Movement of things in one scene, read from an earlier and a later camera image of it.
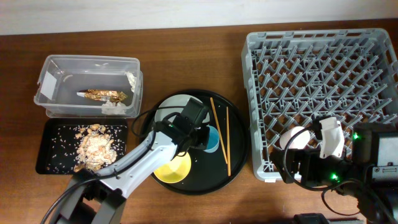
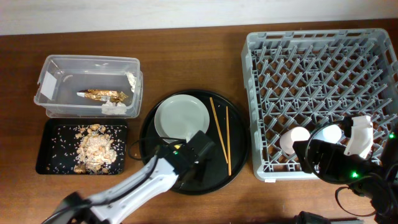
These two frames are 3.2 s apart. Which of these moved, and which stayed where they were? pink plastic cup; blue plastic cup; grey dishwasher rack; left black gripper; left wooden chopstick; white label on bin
Moved: left black gripper; blue plastic cup
Stayed: grey dishwasher rack; pink plastic cup; white label on bin; left wooden chopstick
